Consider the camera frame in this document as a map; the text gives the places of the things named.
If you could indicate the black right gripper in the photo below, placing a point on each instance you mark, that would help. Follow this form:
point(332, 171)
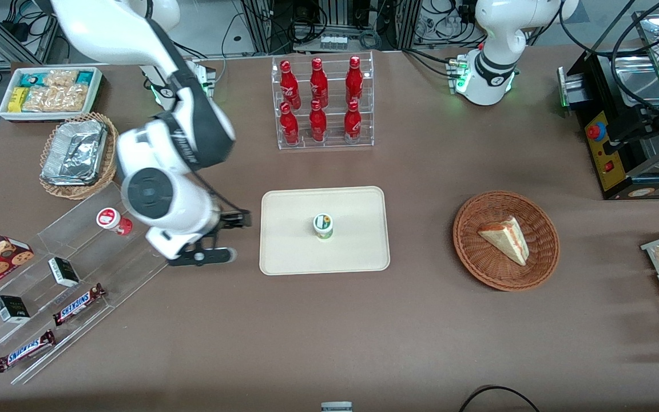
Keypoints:
point(233, 219)

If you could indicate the green gum bottle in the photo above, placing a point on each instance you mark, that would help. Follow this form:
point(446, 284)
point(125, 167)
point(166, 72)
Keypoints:
point(323, 226)

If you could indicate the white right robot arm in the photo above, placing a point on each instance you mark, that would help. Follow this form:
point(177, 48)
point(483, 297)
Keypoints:
point(152, 194)

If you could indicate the beige rectangular tray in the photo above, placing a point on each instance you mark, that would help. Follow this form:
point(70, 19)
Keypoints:
point(358, 252)

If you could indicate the red gum bottle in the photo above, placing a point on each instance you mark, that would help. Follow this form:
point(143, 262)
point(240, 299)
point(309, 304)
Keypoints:
point(113, 221)

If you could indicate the aluminium foil tray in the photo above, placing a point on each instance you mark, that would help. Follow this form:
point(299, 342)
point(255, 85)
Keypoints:
point(75, 150)

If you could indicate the red cola bottle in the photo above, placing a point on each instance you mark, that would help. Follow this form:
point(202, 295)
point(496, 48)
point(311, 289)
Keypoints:
point(288, 83)
point(354, 79)
point(318, 81)
point(318, 123)
point(289, 125)
point(352, 122)

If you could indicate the clear acrylic stepped display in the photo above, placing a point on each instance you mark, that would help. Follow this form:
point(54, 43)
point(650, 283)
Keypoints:
point(129, 269)

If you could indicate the tan wicker basket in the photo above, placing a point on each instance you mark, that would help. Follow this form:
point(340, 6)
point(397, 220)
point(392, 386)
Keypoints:
point(113, 149)

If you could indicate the clear acrylic bottle rack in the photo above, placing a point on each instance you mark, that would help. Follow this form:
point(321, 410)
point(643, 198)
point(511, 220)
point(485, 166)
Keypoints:
point(364, 140)

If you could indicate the Snickers chocolate bar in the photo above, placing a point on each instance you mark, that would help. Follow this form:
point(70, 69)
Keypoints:
point(78, 304)
point(25, 350)

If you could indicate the small black box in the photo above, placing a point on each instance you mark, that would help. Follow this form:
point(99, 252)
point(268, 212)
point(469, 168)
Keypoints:
point(63, 272)
point(12, 309)

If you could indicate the white snack bin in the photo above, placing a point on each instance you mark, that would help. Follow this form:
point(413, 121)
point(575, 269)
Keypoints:
point(94, 97)

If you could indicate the small grey white object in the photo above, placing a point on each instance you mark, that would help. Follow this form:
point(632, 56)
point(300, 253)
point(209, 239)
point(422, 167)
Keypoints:
point(336, 407)

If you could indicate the clear bag of crackers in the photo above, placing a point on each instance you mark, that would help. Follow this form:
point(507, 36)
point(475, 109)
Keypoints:
point(58, 94)

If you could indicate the brown round wicker basket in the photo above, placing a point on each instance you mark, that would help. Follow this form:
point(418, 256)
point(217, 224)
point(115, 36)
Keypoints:
point(472, 252)

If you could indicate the yellow snack packet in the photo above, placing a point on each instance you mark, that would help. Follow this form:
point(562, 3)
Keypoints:
point(17, 99)

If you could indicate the wrapped triangle sandwich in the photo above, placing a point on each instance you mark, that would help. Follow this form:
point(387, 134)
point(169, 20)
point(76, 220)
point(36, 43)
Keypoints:
point(507, 237)

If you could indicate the black sealing machine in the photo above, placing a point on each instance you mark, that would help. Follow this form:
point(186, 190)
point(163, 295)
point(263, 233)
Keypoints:
point(604, 149)

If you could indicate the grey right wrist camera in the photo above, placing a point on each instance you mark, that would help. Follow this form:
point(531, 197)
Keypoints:
point(201, 257)

